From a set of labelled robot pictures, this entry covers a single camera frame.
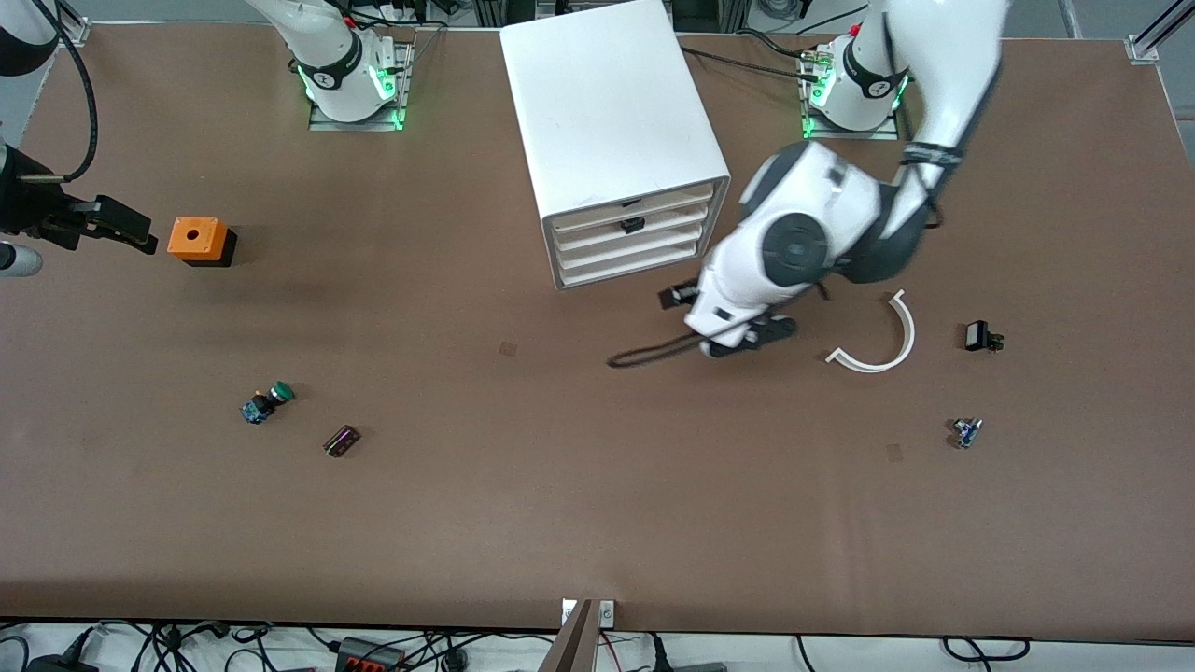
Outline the white plastic drawer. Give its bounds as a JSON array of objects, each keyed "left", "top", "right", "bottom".
[
  {"left": 549, "top": 183, "right": 718, "bottom": 234},
  {"left": 555, "top": 220, "right": 706, "bottom": 268},
  {"left": 553, "top": 200, "right": 718, "bottom": 251},
  {"left": 558, "top": 239, "right": 701, "bottom": 286}
]

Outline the white drawer cabinet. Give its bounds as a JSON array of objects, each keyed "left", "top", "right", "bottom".
[{"left": 499, "top": 0, "right": 732, "bottom": 291}]

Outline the green push button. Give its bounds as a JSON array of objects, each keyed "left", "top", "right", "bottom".
[{"left": 240, "top": 381, "right": 296, "bottom": 427}]

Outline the orange box with hole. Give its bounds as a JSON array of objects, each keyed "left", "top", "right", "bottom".
[{"left": 167, "top": 217, "right": 238, "bottom": 269}]

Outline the white curved plastic piece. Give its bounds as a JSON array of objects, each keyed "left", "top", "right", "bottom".
[{"left": 825, "top": 288, "right": 917, "bottom": 374}]

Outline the black orange power strip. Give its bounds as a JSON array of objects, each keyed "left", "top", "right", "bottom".
[{"left": 335, "top": 637, "right": 408, "bottom": 672}]

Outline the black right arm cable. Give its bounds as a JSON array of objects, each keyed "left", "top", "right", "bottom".
[{"left": 23, "top": 0, "right": 100, "bottom": 184}]

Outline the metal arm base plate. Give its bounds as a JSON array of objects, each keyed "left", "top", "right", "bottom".
[
  {"left": 307, "top": 41, "right": 415, "bottom": 133},
  {"left": 800, "top": 47, "right": 903, "bottom": 142}
]

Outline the black cable on table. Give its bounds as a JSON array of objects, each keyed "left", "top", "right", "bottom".
[{"left": 680, "top": 26, "right": 841, "bottom": 83}]

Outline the brown centre post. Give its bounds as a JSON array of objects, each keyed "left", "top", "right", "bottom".
[{"left": 539, "top": 599, "right": 598, "bottom": 672}]

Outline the black looped floor cable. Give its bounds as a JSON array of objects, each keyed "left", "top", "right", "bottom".
[{"left": 941, "top": 636, "right": 1033, "bottom": 665}]

